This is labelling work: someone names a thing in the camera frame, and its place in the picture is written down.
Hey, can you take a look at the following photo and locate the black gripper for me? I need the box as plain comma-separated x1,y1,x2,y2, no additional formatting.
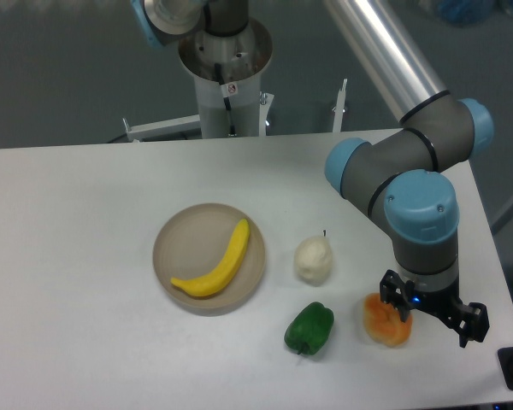
380,270,489,349

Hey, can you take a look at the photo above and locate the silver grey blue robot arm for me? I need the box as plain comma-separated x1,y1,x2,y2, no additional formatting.
132,1,493,346

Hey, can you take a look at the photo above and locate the yellow toy banana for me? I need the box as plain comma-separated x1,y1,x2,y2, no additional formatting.
170,219,251,297

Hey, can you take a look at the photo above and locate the beige round plate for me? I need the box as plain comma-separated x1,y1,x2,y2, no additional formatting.
153,203,266,314

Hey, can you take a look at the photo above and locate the orange toy bell pepper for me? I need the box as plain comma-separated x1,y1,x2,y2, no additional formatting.
363,293,413,348

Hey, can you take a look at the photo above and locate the green toy bell pepper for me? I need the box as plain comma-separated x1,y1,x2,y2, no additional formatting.
284,302,334,355

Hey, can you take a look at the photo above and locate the white toy pear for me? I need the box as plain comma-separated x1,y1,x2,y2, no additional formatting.
293,231,333,286

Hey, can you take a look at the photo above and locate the blue plastic bag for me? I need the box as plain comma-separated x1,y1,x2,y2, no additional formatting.
433,0,513,26

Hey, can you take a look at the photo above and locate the white metal frame bracket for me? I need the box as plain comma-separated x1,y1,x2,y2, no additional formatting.
123,79,348,142

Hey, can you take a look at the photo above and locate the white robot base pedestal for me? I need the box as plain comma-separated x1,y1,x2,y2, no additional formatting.
179,18,273,139

